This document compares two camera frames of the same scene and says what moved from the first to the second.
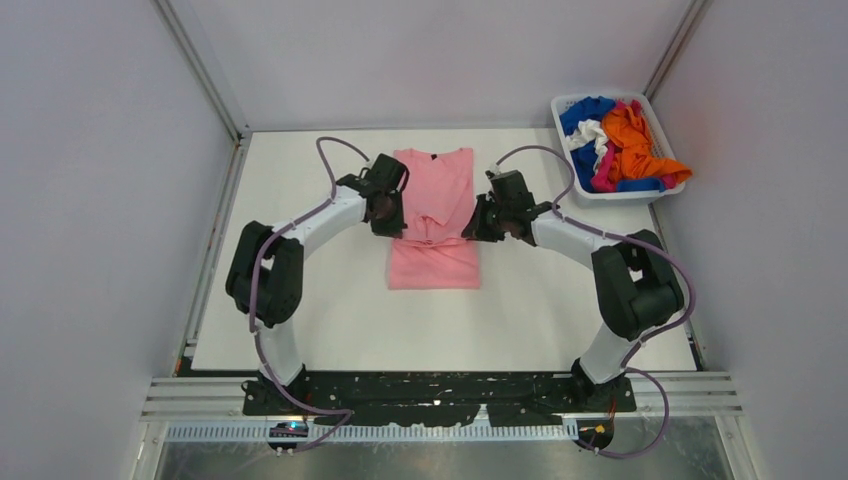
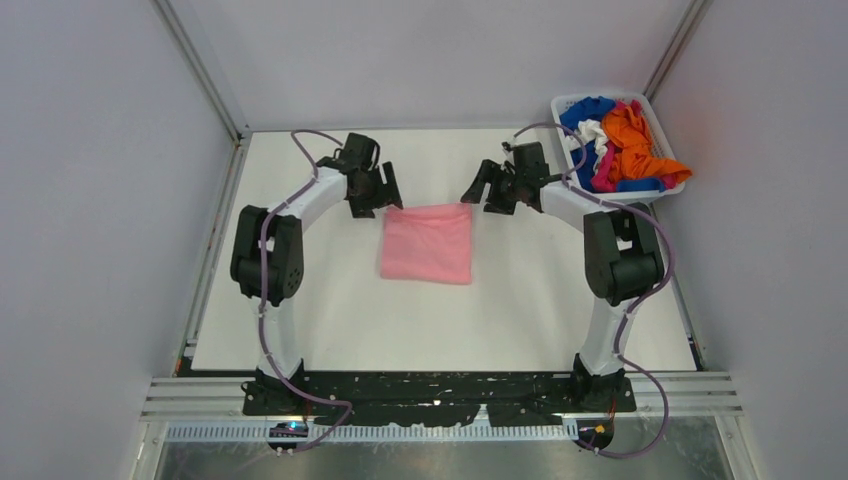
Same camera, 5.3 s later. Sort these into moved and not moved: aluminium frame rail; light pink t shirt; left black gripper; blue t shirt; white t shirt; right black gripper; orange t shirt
Moved: right black gripper; left black gripper; light pink t shirt
Not moved: orange t shirt; white t shirt; aluminium frame rail; blue t shirt
